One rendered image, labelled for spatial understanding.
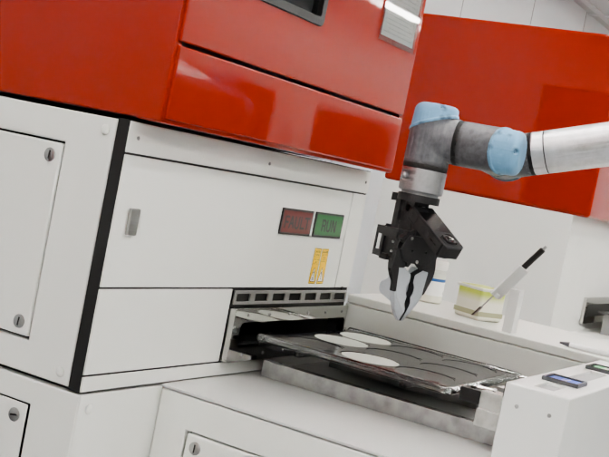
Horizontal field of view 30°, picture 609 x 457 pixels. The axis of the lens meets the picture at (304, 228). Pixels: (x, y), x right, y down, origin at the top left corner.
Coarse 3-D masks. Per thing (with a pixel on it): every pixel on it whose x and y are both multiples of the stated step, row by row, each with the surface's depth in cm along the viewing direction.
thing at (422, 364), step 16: (288, 336) 203; (304, 336) 207; (336, 352) 196; (368, 352) 203; (384, 352) 208; (400, 352) 211; (416, 352) 216; (432, 352) 220; (400, 368) 193; (416, 368) 196; (432, 368) 200; (448, 368) 203; (464, 368) 207; (480, 368) 211; (448, 384) 185
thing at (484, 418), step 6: (480, 408) 181; (480, 414) 181; (486, 414) 180; (492, 414) 180; (498, 414) 179; (474, 420) 181; (480, 420) 180; (486, 420) 180; (492, 420) 180; (480, 426) 180; (486, 426) 180; (492, 426) 180
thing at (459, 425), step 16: (272, 368) 203; (288, 368) 201; (304, 384) 200; (320, 384) 198; (336, 384) 197; (352, 384) 196; (352, 400) 195; (368, 400) 194; (384, 400) 192; (400, 400) 191; (400, 416) 191; (416, 416) 189; (432, 416) 188; (448, 416) 187; (448, 432) 187; (464, 432) 185; (480, 432) 184
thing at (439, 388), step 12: (264, 336) 197; (288, 348) 195; (300, 348) 194; (312, 348) 193; (336, 360) 190; (348, 360) 190; (372, 372) 187; (384, 372) 186; (396, 372) 186; (420, 384) 183; (432, 384) 182
